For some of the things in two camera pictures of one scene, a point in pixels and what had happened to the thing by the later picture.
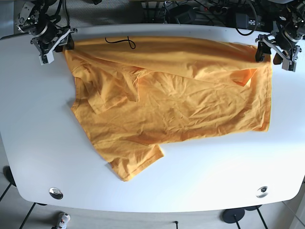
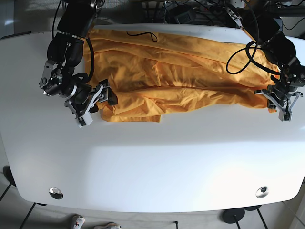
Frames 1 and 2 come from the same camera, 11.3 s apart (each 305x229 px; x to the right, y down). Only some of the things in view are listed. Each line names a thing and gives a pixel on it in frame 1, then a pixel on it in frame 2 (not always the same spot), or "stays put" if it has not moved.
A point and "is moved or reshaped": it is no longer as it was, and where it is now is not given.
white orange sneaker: x=63 y=218 to x=79 y=223
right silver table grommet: x=262 y=192 stays put
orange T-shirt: x=134 y=94 is moved or reshaped
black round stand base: x=233 y=215 stays put
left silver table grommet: x=55 y=193 stays put
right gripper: x=263 y=48 to x=283 y=99
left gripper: x=48 y=47 to x=102 y=92
